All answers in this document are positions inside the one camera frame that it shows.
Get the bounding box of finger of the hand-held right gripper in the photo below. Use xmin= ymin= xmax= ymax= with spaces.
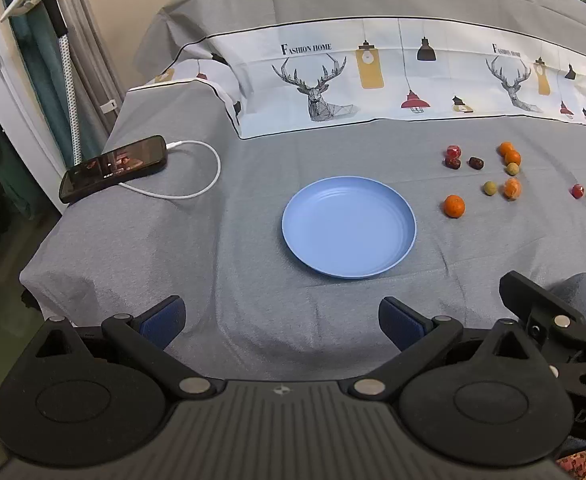
xmin=499 ymin=270 xmax=586 ymax=356

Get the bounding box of grey curtain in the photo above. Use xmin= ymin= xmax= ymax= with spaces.
xmin=58 ymin=0 xmax=124 ymax=138

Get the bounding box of white door frame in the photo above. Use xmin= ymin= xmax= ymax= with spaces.
xmin=0 ymin=0 xmax=71 ymax=213

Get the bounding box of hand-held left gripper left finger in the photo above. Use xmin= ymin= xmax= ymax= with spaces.
xmin=23 ymin=295 xmax=226 ymax=404

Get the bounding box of grey bed sheet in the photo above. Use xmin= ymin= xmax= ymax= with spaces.
xmin=20 ymin=0 xmax=586 ymax=381

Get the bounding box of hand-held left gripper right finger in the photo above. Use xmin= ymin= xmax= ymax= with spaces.
xmin=340 ymin=296 xmax=544 ymax=403

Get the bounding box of teal curtain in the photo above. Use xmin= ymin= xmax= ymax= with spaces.
xmin=0 ymin=0 xmax=68 ymax=216

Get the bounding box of white deer print cloth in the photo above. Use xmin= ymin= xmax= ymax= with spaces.
xmin=143 ymin=17 xmax=586 ymax=141

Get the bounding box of blue plate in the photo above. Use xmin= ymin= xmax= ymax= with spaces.
xmin=281 ymin=176 xmax=418 ymax=280

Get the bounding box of white charging cable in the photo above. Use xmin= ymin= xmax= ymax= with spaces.
xmin=118 ymin=140 xmax=222 ymax=201

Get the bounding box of black smartphone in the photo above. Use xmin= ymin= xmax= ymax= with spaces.
xmin=59 ymin=135 xmax=168 ymax=205

